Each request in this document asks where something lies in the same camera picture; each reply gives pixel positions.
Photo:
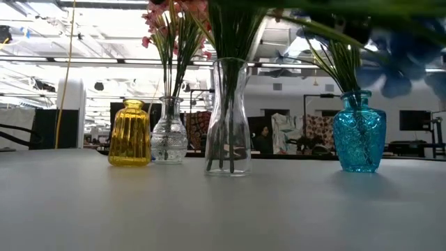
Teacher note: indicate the black wall monitor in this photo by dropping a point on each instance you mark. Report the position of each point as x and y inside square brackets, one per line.
[414, 120]

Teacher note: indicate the blue textured glass vase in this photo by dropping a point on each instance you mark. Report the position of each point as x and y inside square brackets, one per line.
[359, 136]

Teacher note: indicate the yellow ribbed glass vase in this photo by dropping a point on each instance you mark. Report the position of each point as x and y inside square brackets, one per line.
[129, 136]

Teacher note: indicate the white teal patterned cloth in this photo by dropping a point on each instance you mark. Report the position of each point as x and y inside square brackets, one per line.
[285, 132]

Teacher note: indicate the pink floral patterned cloth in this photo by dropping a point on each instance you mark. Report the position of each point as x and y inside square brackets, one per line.
[318, 127]

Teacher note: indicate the red artificial flower bunch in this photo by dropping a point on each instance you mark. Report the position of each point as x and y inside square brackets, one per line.
[237, 28]
[223, 31]
[231, 42]

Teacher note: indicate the dark red patterned cloth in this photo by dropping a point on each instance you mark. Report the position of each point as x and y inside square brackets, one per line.
[198, 129]

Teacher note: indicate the black metal stand frame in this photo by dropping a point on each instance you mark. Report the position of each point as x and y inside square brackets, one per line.
[205, 91]
[320, 96]

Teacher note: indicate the person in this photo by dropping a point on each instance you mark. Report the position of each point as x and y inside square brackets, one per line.
[262, 139]

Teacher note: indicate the tall clear glass vase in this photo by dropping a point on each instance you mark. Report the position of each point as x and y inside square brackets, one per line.
[228, 122]

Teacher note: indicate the black partition panel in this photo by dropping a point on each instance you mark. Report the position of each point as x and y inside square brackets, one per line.
[52, 129]

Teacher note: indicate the small clear textured glass vase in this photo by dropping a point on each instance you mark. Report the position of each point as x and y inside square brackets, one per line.
[169, 139]

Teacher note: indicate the black background desk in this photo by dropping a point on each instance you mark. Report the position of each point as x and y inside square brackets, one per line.
[407, 146]

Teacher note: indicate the white fabric panel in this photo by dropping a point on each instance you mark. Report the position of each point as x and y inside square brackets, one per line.
[15, 129]

